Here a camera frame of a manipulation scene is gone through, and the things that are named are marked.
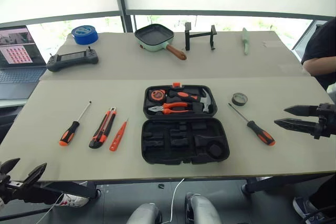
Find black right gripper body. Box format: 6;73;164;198
312;102;336;140

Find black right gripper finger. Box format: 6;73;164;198
274;118;320;133
283;104;319;117

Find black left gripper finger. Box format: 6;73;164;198
23;163;48;184
0;157;21;175

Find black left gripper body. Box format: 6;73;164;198
0;173;34;204

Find short black orange screwdriver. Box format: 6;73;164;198
227;103;276;146

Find long black orange screwdriver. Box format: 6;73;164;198
59;100;92;146

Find grey electrical tape roll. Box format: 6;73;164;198
232;92;248;107

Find black orange utility knife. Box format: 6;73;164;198
88;106;117;149

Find orange voltage tester pen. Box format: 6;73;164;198
109;118;129;152

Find black tool case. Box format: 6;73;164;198
141;82;230;166

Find black table leg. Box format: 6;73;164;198
34;180;102;200
241;175;336;195

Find red white sneaker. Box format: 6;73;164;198
56;193;90;208

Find person in black shirt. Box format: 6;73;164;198
301;16;336;91

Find dark sneaker white sole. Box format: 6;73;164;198
293;197;329;224

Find light green spatula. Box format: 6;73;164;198
241;27;249;56

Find open grey laptop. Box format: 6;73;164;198
0;26;47;100

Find silver robot leg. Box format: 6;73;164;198
125;202;161;224
185;192;223;224

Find black handheld controller with screen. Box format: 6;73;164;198
46;47;100;72

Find black metal stand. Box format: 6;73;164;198
184;22;218;51

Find orange black tape measure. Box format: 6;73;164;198
149;89;166;102

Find blue tape roll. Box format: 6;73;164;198
71;25;99;46

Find claw hammer black orange handle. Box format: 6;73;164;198
167;89;213;113

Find orange handled pliers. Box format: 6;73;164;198
148;102;190;115

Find white cable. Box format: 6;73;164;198
167;178;186;224

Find green square pan wooden handle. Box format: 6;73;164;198
134;24;187;61

